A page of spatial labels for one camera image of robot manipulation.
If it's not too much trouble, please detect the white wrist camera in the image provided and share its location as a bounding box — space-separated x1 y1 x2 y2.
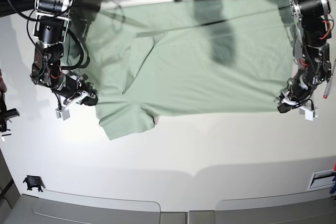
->
55 109 70 121
299 106 318 121

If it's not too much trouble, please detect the right grey chair back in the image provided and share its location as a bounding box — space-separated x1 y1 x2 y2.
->
215 190 335 223

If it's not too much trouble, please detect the grey chair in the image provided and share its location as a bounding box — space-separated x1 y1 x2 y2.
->
215 190 335 223
33 199 160 224

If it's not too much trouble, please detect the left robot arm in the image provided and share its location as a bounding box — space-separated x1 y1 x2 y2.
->
278 0 335 114

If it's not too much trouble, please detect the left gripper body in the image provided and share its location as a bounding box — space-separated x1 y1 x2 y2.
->
277 77 319 110

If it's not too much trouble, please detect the left grey chair back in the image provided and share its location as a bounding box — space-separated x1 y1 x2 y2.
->
33 199 160 224

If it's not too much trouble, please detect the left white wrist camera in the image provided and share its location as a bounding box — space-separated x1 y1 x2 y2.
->
299 106 318 121

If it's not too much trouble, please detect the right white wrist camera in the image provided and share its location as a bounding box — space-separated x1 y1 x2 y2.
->
55 109 70 121

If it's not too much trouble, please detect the light green T-shirt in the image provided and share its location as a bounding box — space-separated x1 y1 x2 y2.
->
70 0 293 140

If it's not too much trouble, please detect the red-tipped screwdriver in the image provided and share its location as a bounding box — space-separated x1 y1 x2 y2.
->
323 60 335 99

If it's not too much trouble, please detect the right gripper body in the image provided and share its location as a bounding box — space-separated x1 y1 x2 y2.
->
52 74 96 109

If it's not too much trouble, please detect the black plastic clip part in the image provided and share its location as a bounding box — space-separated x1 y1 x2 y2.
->
23 175 45 192

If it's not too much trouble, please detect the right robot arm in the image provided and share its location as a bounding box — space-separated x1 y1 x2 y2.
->
30 0 98 111

